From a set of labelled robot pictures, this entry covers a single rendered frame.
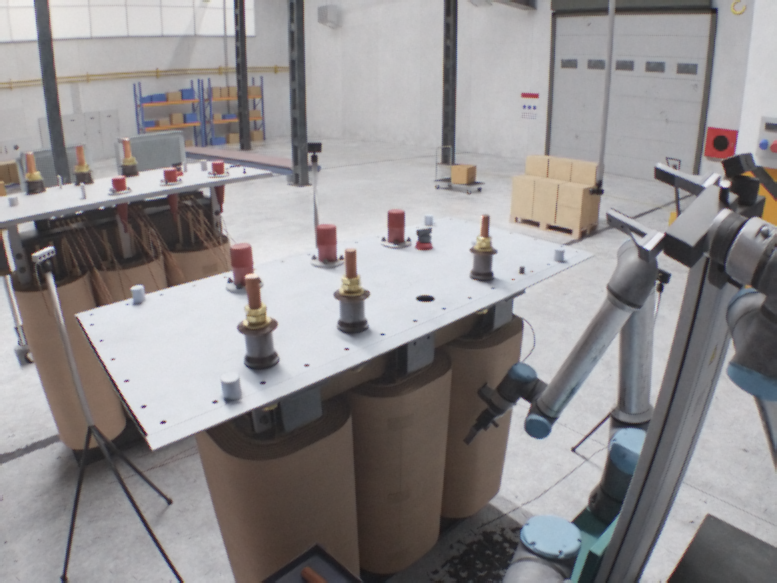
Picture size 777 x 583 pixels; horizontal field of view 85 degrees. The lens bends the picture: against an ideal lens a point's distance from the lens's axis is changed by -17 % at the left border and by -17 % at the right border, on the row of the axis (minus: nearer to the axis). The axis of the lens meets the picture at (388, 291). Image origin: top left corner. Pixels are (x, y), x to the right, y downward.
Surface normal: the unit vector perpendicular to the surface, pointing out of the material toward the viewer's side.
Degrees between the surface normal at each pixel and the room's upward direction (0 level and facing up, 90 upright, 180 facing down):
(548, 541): 5
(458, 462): 90
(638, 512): 90
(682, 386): 90
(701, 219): 34
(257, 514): 90
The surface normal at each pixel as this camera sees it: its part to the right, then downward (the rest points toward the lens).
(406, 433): 0.48, 0.33
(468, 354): -0.18, 0.37
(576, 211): -0.70, 0.27
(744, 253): -0.83, 0.11
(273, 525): 0.11, 0.37
